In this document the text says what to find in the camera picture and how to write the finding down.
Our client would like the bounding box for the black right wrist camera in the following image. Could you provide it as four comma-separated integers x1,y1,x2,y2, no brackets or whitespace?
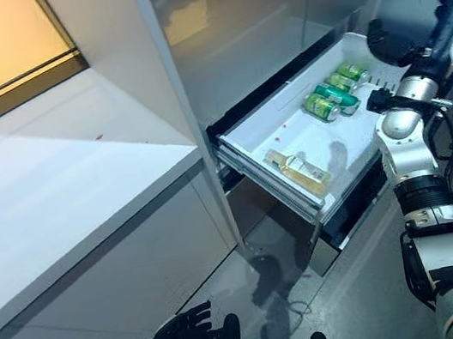
363,84,400,114

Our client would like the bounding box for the stainless steel fridge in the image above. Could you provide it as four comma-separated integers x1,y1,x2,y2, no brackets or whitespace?
128,0,453,303

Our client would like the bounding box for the white fridge drawer steel front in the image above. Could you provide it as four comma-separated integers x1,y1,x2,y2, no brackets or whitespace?
194,13,453,294

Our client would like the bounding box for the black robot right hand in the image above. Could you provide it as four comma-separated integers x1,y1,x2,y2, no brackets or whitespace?
359,0,453,89

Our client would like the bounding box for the light green drink can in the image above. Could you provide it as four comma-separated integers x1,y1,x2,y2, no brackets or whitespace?
323,69,360,97
336,60,373,88
302,88,343,126

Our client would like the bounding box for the yellow tea bottle white cap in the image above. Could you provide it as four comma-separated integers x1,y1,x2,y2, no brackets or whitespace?
263,139,335,205

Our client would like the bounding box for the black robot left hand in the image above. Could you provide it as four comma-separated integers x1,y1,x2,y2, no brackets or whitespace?
139,298,219,339

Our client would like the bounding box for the dark green drink can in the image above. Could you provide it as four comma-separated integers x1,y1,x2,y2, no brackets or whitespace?
311,77,362,122

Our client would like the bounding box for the white counter cabinet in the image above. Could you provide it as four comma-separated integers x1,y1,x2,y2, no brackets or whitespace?
0,0,260,339

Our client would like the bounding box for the thin wire loop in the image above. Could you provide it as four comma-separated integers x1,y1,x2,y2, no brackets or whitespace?
289,297,312,316

